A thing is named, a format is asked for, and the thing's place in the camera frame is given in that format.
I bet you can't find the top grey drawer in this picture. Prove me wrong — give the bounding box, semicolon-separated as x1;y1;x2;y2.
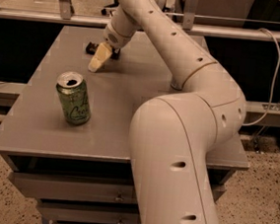
9;172;217;216

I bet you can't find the green lacroix can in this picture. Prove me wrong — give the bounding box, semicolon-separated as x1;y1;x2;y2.
56;71;91;125

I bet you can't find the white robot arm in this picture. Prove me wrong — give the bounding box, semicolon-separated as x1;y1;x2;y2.
88;0;246;224

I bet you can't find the metal railing frame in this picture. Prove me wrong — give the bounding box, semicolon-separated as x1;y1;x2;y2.
0;0;280;41

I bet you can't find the black office chair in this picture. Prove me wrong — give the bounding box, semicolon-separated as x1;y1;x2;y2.
101;0;119;16

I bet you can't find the dark rxbar chocolate bar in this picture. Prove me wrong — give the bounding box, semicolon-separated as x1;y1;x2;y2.
86;42;120;60

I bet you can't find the white cable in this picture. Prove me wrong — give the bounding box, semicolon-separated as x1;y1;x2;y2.
242;27;280;130

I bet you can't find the grey drawer cabinet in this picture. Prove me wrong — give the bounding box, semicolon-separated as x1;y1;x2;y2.
0;27;245;224

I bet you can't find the middle grey drawer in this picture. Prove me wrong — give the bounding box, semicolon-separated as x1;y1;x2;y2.
37;202;141;224

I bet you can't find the silver redbull can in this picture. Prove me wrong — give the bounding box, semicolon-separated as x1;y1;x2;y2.
171;76;183;91

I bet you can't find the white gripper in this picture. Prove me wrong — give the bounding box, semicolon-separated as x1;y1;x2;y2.
88;23;134;73

